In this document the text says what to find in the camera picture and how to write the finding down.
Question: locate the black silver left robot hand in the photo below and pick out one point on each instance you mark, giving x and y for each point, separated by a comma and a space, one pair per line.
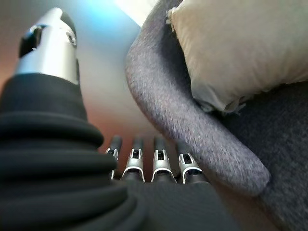
60, 180

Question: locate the grey boucle armchair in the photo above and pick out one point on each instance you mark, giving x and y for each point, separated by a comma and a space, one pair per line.
168, 108

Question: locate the white fringed cushion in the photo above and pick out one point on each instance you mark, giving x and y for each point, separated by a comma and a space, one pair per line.
240, 48

